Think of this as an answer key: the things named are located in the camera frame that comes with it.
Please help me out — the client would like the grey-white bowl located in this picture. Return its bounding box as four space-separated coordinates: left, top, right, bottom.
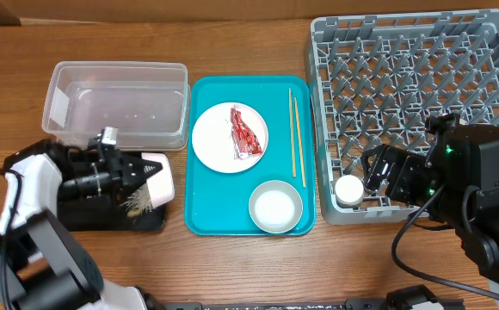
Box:
249 180 303 234

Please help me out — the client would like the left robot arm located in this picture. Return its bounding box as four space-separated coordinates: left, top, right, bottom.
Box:
0 138 167 309

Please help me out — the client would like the pink bowl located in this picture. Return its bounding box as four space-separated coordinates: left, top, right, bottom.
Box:
141 152 175 209

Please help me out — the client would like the red snack wrapper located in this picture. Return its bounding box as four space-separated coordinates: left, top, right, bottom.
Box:
230 107 262 159

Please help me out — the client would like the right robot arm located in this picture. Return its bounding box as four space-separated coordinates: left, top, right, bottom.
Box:
360 114 499 285

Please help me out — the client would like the clear plastic bin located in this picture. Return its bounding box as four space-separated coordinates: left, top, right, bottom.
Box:
41 61 190 151

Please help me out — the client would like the right wooden chopstick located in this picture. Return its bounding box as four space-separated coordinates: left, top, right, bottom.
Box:
293 97 307 188

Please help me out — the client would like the black tray with rice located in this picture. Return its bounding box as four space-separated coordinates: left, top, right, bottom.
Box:
57 151 166 232

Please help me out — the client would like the cream paper cup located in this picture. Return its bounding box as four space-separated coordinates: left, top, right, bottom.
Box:
334 175 365 208

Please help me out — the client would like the left wooden chopstick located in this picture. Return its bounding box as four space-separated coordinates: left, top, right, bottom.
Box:
288 88 297 178

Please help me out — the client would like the wooden chopstick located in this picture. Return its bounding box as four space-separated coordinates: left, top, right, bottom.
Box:
293 97 307 188
288 88 297 178

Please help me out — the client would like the white round plate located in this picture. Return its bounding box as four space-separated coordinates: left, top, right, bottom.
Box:
191 102 268 174

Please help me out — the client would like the grey dish rack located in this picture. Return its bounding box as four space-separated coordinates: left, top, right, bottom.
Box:
305 9 499 225

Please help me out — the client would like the teal plastic tray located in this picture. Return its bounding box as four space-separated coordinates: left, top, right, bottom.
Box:
185 76 317 236

